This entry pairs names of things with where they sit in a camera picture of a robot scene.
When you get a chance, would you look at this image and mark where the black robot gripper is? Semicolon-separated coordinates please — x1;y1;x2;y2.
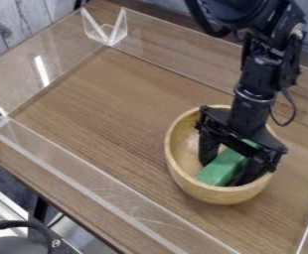
195;88;287;187

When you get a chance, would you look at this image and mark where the green rectangular block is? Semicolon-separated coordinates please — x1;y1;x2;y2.
195;145;248;187

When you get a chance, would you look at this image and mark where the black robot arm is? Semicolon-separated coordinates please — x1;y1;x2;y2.
184;0;305;187

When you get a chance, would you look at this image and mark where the light wooden bowl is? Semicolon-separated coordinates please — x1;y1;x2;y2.
164;107;273;205

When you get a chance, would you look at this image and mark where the black table leg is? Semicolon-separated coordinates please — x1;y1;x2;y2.
33;197;49;222

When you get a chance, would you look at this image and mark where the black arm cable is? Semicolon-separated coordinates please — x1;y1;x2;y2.
267;88;298;128

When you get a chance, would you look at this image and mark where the clear acrylic tray enclosure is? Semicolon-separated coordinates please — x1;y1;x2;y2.
0;2;308;254

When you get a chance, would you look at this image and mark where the grey metal bracket with screw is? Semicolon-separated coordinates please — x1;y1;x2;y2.
28;227;81;254

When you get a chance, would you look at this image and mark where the black cable loop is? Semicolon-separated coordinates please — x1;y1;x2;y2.
0;220;58;254

